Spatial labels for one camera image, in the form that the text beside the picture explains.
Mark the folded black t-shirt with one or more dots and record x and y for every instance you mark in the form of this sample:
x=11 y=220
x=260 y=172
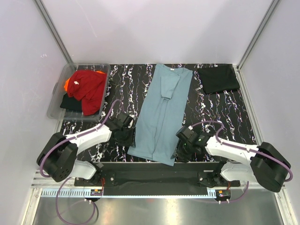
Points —
x=218 y=79

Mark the aluminium frame rail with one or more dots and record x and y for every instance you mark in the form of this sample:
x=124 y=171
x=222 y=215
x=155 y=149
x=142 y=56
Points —
x=41 y=182

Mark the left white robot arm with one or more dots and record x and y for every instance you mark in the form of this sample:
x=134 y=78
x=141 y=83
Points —
x=58 y=159

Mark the orange t-shirt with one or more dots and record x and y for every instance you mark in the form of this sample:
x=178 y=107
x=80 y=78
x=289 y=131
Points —
x=66 y=85

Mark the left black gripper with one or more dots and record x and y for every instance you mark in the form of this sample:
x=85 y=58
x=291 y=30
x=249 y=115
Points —
x=131 y=140

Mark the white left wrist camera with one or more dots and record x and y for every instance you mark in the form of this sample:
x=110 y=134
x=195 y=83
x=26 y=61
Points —
x=129 y=121

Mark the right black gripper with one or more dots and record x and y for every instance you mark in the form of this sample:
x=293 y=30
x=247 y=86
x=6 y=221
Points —
x=183 y=157

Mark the white slotted cable duct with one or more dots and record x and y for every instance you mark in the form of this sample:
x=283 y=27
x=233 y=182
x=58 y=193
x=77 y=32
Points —
x=72 y=192

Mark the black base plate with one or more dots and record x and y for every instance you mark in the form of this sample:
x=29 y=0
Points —
x=155 y=179

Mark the black t-shirt in bin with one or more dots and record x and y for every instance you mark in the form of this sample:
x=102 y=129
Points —
x=70 y=103

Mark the clear plastic bin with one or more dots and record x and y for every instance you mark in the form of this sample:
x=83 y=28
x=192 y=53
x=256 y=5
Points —
x=55 y=111

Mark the red t-shirt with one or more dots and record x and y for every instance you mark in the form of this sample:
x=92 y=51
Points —
x=88 y=87

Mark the blue t-shirt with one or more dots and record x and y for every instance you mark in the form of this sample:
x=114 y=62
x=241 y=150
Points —
x=162 y=114

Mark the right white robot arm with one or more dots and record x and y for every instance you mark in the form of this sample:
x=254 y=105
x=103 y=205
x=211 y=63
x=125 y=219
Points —
x=262 y=163

